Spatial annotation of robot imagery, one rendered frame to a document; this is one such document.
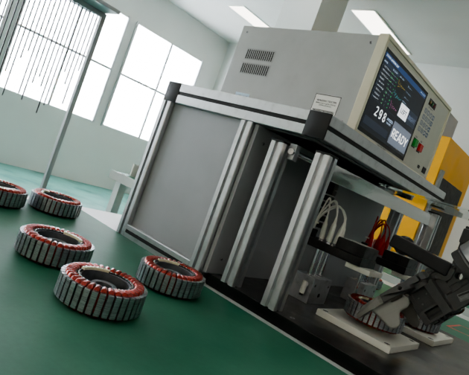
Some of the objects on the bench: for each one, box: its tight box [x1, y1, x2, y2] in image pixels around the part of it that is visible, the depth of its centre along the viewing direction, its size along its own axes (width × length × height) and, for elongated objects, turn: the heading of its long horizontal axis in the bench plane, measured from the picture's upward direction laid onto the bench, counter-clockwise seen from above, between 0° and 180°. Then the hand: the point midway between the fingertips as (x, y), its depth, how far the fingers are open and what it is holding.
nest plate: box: [316, 308, 420, 354], centre depth 90 cm, size 15×15×1 cm
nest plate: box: [402, 324, 453, 347], centre depth 108 cm, size 15×15×1 cm
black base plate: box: [206, 273, 469, 375], centre depth 100 cm, size 47×64×2 cm
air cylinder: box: [289, 269, 332, 304], centre depth 99 cm, size 5×8×6 cm
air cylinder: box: [340, 277, 377, 300], centre depth 117 cm, size 5×8×6 cm
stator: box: [343, 293, 406, 334], centre depth 89 cm, size 11×11×4 cm
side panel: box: [116, 100, 255, 278], centre depth 100 cm, size 28×3×32 cm, turn 143°
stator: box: [136, 255, 205, 300], centre depth 78 cm, size 11×11×4 cm
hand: (371, 312), depth 90 cm, fingers closed on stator, 13 cm apart
